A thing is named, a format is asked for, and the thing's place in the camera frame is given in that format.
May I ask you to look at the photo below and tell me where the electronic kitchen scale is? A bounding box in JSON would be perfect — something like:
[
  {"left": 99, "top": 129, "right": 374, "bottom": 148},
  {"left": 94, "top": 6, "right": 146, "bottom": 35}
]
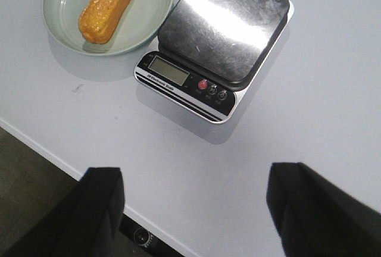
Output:
[{"left": 134, "top": 0, "right": 294, "bottom": 124}]

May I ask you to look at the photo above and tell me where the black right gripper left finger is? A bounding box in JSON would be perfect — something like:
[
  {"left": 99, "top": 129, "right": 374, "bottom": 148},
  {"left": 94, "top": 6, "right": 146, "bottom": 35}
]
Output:
[{"left": 4, "top": 167, "right": 125, "bottom": 256}]

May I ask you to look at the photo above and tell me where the green plate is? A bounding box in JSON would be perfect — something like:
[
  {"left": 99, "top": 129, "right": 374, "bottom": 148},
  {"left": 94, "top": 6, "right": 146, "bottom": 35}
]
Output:
[{"left": 43, "top": 0, "right": 173, "bottom": 57}]

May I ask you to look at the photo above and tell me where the orange corn cob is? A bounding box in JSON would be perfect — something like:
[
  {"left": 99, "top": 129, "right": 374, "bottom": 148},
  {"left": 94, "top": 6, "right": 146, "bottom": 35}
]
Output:
[{"left": 78, "top": 0, "right": 131, "bottom": 44}]

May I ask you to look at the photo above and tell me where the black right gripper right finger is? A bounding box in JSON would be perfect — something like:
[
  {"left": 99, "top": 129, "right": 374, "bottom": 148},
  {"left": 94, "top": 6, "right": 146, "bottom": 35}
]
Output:
[{"left": 266, "top": 162, "right": 380, "bottom": 256}]

